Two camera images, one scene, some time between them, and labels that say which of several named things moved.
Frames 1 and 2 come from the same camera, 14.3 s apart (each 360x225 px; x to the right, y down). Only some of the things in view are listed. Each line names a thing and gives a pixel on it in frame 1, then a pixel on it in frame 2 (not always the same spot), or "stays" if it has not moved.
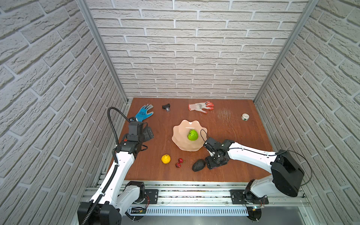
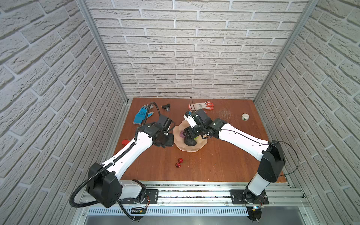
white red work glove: x=200 y=106 stays
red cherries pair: x=178 y=165 stays
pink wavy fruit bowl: x=189 y=136 stays
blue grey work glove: x=143 y=113 stays
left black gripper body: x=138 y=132 to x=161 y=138
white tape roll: x=245 y=116 stays
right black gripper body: x=213 y=161 to x=196 y=127
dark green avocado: x=198 y=165 to x=190 y=142
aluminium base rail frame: x=209 y=202 stays
